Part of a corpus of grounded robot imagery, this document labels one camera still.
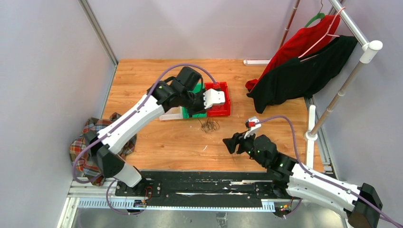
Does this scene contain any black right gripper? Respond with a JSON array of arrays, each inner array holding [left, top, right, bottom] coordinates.
[[223, 128, 267, 167]]

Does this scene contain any brown cable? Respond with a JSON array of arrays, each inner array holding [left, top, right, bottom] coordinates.
[[198, 118, 221, 133]]

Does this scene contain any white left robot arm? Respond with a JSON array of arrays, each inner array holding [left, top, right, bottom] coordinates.
[[78, 64, 225, 196]]

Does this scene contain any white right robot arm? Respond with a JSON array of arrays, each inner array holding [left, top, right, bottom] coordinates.
[[222, 133, 383, 228]]

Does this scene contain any green plastic bin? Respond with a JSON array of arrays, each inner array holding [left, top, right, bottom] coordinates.
[[182, 83, 207, 119]]

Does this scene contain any white translucent plastic bin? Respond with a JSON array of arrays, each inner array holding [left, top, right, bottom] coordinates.
[[159, 106, 183, 121]]

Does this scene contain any red plastic bin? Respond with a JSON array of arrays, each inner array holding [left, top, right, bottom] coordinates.
[[204, 82, 232, 118]]

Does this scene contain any black shirt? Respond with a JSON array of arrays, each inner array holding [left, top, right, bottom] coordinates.
[[247, 35, 357, 114]]

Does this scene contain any pink hanger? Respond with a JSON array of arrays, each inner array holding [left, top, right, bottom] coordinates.
[[298, 7, 345, 58]]

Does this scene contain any red shirt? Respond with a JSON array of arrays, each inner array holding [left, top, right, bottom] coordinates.
[[261, 15, 340, 76]]

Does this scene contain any plaid cloth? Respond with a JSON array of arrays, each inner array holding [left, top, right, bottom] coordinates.
[[69, 113, 137, 186]]

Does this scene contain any green hanger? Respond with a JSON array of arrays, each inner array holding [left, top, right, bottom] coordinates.
[[304, 0, 326, 28]]

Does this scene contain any silver clothes rack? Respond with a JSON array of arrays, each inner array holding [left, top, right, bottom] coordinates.
[[277, 0, 384, 169]]

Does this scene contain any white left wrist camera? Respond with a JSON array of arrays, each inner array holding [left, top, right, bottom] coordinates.
[[203, 88, 226, 110]]

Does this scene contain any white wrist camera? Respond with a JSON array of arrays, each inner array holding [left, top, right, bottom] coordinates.
[[243, 116, 261, 139], [203, 88, 226, 110]]

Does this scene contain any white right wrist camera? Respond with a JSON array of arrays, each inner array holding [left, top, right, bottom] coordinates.
[[243, 116, 261, 139]]

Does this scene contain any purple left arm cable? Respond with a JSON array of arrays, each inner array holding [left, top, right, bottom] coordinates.
[[71, 63, 220, 216]]

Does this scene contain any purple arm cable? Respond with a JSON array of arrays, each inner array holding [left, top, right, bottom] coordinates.
[[71, 63, 220, 216], [255, 115, 403, 228]]

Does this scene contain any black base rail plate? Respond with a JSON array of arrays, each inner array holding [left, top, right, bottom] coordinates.
[[115, 171, 297, 208]]

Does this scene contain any grey corner wall post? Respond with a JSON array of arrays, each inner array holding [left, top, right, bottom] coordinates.
[[78, 0, 118, 67]]

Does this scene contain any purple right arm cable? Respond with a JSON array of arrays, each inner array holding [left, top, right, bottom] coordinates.
[[255, 115, 403, 228]]

